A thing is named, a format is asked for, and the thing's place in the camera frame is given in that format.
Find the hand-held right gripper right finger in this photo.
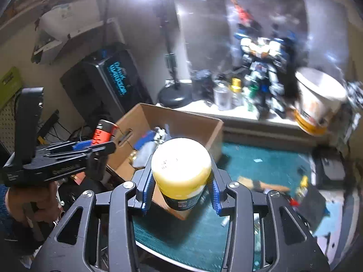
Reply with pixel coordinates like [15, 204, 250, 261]
[208, 164, 331, 272]

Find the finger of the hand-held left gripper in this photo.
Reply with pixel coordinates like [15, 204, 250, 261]
[37, 140, 95, 154]
[51, 142, 117, 163]

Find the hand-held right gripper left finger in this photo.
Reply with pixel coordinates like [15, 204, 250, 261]
[30, 168, 156, 272]

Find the red black cylinder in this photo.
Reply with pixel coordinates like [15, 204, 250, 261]
[92, 120, 118, 145]

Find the yellow lid jar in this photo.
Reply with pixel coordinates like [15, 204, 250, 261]
[151, 138, 213, 212]

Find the cardboard box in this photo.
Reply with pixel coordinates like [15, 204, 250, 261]
[107, 103, 225, 221]

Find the person's left hand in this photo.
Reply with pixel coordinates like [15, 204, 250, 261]
[5, 180, 59, 233]

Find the blue white toy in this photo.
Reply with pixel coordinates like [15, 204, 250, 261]
[135, 126, 169, 149]

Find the green cutting mat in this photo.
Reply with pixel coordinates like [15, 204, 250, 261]
[133, 143, 314, 265]

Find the black case with blue print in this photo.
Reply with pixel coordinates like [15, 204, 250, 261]
[59, 48, 154, 122]

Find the black desk lamp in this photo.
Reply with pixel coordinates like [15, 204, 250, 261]
[158, 3, 194, 109]

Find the clear plastic cup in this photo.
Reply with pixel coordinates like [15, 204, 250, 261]
[213, 86, 231, 111]

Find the green bottle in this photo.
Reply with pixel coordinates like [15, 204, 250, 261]
[244, 87, 256, 112]

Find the yellow cap bottle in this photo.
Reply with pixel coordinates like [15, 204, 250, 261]
[231, 78, 244, 106]

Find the black flat device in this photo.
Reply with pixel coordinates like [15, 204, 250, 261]
[314, 155, 346, 188]

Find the white printer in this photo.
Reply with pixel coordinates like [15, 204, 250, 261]
[31, 0, 121, 64]

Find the white yellow bucket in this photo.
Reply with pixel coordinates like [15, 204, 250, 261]
[294, 67, 348, 136]

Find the blue white robot model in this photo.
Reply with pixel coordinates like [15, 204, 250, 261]
[232, 0, 297, 115]

